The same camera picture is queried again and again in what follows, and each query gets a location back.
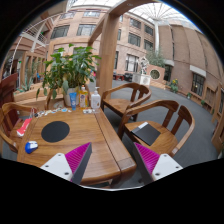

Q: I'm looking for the wooden chair at left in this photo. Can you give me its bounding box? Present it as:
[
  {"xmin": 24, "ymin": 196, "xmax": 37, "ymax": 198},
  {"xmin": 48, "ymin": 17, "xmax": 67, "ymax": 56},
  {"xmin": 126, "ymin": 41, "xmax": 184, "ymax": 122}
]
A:
[{"xmin": 0, "ymin": 102, "xmax": 37, "ymax": 153}]

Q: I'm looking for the blue and white computer mouse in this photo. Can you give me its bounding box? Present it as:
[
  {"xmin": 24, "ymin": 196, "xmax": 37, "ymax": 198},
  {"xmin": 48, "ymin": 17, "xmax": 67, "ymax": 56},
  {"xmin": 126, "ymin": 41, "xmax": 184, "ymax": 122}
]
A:
[{"xmin": 25, "ymin": 141, "xmax": 38, "ymax": 154}]

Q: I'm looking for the wooden pillar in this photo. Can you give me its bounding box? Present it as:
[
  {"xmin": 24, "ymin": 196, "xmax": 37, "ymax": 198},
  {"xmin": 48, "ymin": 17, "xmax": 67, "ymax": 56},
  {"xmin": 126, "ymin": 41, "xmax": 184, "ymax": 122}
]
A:
[{"xmin": 88, "ymin": 0, "xmax": 154, "ymax": 95}]

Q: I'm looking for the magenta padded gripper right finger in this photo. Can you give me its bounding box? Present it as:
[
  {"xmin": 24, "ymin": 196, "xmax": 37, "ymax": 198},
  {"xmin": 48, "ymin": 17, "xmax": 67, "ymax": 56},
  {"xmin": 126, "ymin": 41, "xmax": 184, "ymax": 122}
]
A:
[{"xmin": 133, "ymin": 143, "xmax": 182, "ymax": 184}]

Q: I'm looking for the large green potted plant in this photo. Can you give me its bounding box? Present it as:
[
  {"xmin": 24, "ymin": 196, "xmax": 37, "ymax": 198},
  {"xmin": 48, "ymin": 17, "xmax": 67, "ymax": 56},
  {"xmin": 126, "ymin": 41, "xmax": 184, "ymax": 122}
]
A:
[{"xmin": 42, "ymin": 46, "xmax": 100, "ymax": 105}]

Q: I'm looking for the black notebook on chair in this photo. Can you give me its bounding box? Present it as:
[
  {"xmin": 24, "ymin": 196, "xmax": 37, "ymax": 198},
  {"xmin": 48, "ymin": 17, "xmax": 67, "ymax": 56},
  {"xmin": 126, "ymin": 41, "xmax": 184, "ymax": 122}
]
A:
[{"xmin": 131, "ymin": 122, "xmax": 160, "ymax": 145}]

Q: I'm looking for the wooden slatted table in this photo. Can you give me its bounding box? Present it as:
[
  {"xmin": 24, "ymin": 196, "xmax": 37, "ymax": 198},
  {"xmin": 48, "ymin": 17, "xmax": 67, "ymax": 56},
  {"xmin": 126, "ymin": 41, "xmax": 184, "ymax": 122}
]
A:
[{"xmin": 17, "ymin": 109, "xmax": 136, "ymax": 185}]

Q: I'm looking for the red and white packet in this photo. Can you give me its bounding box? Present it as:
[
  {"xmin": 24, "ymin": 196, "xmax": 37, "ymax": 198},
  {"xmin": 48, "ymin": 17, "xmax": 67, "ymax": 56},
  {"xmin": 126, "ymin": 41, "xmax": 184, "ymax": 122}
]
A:
[{"xmin": 17, "ymin": 118, "xmax": 32, "ymax": 137}]

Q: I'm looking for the wooden chair with notebook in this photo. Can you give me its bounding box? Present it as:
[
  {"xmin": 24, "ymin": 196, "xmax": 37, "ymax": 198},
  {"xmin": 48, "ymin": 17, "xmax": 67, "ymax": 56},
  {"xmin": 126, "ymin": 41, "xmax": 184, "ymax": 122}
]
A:
[{"xmin": 118, "ymin": 100, "xmax": 195, "ymax": 157}]

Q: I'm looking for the clear hand sanitizer pump bottle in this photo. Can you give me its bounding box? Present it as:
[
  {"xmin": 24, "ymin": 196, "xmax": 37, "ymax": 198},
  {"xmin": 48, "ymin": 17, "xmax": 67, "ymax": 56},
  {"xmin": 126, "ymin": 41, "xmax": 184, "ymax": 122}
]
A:
[{"xmin": 91, "ymin": 88, "xmax": 101, "ymax": 110}]

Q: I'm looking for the white stone statue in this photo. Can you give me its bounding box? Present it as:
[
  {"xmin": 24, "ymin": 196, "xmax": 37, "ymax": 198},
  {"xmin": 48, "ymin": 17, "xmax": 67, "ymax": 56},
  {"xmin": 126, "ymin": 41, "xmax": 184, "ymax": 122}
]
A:
[{"xmin": 132, "ymin": 56, "xmax": 151, "ymax": 87}]

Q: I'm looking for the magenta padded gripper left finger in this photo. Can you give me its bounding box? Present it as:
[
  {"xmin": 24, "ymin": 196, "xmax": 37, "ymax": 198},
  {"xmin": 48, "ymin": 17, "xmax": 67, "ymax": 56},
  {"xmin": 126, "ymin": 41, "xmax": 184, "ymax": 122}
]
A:
[{"xmin": 41, "ymin": 142, "xmax": 92, "ymax": 185}]

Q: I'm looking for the yellow liquid bottle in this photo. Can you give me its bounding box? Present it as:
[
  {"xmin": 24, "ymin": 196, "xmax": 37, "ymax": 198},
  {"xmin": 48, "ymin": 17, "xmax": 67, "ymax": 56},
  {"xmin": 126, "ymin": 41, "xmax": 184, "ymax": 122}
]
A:
[{"xmin": 79, "ymin": 86, "xmax": 88, "ymax": 108}]

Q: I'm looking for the round black mouse pad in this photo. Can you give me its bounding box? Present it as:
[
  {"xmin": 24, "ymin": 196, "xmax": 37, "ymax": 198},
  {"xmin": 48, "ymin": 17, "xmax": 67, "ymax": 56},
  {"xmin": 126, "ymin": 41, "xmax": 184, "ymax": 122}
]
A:
[{"xmin": 41, "ymin": 121, "xmax": 70, "ymax": 143}]

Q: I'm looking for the blue tube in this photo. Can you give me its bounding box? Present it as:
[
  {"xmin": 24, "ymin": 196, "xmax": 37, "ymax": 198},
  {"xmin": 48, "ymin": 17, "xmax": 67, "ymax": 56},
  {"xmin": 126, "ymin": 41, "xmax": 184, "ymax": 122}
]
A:
[{"xmin": 69, "ymin": 92, "xmax": 77, "ymax": 110}]

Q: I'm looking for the wooden chair behind table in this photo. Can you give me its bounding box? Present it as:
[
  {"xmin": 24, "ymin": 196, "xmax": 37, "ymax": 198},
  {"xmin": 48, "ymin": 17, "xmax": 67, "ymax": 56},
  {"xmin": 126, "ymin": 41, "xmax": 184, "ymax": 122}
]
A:
[{"xmin": 101, "ymin": 83, "xmax": 152, "ymax": 117}]

